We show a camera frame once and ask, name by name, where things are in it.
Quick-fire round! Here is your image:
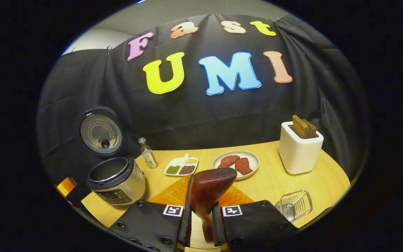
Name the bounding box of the round white plate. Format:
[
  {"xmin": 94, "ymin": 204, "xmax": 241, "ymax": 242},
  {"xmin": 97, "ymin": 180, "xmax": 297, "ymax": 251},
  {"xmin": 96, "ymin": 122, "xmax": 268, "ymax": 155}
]
[{"xmin": 212, "ymin": 150, "xmax": 260, "ymax": 180}]

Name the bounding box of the black backdrop cloth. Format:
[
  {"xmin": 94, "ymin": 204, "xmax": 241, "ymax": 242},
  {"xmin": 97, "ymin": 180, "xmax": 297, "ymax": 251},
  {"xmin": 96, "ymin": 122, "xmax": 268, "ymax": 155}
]
[{"xmin": 37, "ymin": 14, "xmax": 370, "ymax": 182}]

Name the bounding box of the red meat slice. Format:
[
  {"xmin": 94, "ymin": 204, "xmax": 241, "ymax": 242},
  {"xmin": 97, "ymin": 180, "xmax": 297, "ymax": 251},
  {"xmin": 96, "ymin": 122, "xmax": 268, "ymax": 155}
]
[
  {"xmin": 235, "ymin": 157, "xmax": 253, "ymax": 175},
  {"xmin": 218, "ymin": 155, "xmax": 240, "ymax": 169}
]

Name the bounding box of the small clear bottle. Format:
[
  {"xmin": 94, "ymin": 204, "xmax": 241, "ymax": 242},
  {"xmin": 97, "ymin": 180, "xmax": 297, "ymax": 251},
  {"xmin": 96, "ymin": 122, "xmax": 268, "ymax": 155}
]
[{"xmin": 138, "ymin": 137, "xmax": 158, "ymax": 169}]

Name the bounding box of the white divided grain dish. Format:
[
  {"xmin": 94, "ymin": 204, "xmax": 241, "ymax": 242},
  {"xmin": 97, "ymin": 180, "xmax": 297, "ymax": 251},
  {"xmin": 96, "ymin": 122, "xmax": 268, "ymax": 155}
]
[{"xmin": 164, "ymin": 153, "xmax": 199, "ymax": 177}]

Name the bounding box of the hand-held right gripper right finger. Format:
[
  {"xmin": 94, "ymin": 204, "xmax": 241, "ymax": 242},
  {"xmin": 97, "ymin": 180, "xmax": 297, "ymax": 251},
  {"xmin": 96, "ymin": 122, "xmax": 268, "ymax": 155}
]
[{"xmin": 211, "ymin": 185, "xmax": 298, "ymax": 252}]

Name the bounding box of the brown bread slice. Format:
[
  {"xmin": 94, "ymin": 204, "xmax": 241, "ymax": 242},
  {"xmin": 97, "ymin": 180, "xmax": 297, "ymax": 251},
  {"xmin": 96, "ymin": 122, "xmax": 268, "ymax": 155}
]
[
  {"xmin": 301, "ymin": 119, "xmax": 317, "ymax": 139},
  {"xmin": 292, "ymin": 115, "xmax": 309, "ymax": 139}
]

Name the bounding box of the silver black rice cooker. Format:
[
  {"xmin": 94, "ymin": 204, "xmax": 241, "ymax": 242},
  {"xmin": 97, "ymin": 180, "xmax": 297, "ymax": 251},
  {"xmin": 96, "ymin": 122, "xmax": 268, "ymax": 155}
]
[{"xmin": 77, "ymin": 106, "xmax": 147, "ymax": 208}]

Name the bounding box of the brown wooden spoon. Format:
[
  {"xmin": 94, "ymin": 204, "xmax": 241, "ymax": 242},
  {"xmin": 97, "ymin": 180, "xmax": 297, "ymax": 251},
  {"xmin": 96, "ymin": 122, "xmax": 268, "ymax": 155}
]
[{"xmin": 189, "ymin": 167, "xmax": 238, "ymax": 243}]

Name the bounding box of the white toaster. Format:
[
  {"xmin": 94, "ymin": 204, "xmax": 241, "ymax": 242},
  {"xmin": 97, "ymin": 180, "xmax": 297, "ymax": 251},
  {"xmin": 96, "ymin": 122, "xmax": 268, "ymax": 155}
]
[{"xmin": 278, "ymin": 121, "xmax": 324, "ymax": 175}]

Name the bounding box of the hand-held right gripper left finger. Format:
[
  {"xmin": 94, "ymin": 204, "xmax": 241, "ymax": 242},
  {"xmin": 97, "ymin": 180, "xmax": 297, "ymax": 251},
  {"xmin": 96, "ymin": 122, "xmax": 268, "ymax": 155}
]
[{"xmin": 109, "ymin": 174, "xmax": 193, "ymax": 252}]

